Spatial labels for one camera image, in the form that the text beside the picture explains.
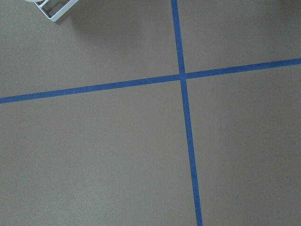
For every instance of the white wire cup basket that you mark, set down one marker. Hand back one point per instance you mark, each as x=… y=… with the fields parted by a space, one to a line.
x=53 y=9

